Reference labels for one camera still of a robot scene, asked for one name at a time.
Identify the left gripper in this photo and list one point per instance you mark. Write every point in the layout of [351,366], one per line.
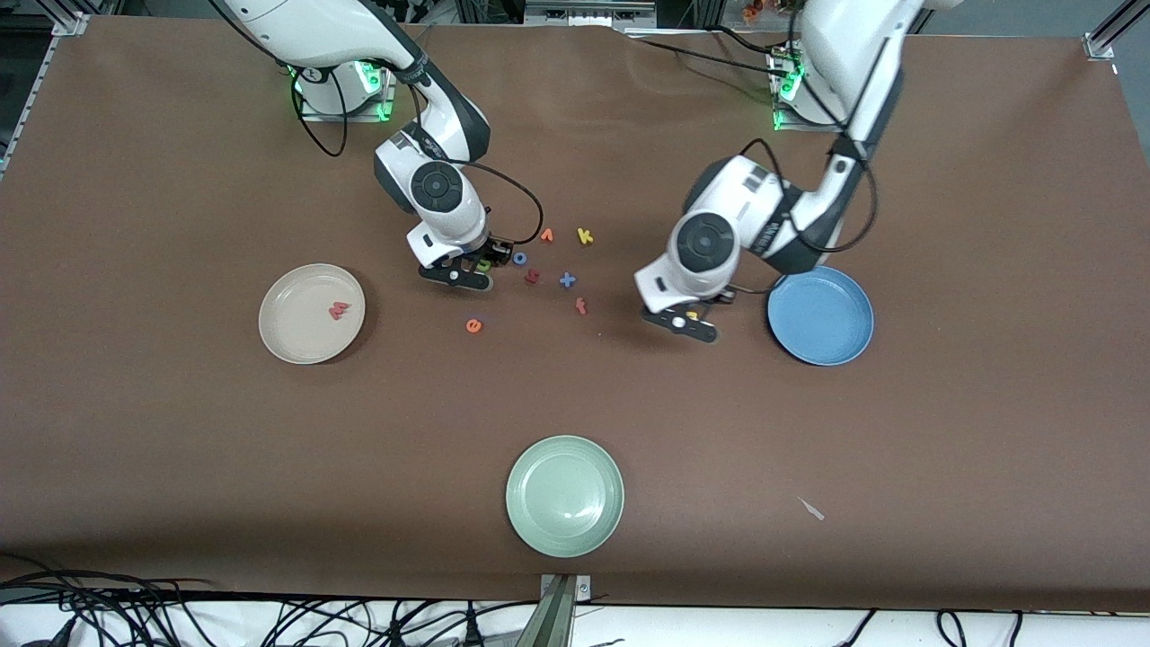
[724,295]

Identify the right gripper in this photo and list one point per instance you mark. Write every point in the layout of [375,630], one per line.
[492,246]

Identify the pink foam letter w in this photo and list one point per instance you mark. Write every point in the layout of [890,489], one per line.
[339,312]

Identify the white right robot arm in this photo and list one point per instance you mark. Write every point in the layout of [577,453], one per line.
[314,27]

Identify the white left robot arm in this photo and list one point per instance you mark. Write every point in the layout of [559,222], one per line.
[844,54]

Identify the brown table cover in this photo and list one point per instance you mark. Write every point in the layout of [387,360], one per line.
[575,395]

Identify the blue plate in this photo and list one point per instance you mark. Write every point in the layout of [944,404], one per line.
[820,315]

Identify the beige brown plate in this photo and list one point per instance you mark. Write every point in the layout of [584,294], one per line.
[296,323]

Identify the pale green plate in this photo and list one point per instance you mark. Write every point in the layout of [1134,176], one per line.
[565,496]

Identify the grey power strip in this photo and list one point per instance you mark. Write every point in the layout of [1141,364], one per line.
[584,13]

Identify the white tape scrap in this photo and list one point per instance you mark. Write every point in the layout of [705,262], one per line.
[811,509]

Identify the small orange toy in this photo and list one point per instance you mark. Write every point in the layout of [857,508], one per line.
[753,9]

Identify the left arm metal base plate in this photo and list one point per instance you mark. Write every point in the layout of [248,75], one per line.
[783,122]

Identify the metal table edge bracket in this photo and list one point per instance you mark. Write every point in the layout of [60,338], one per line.
[561,620]

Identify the aluminium frame rail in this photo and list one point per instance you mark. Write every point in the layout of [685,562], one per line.
[72,22]
[1098,45]

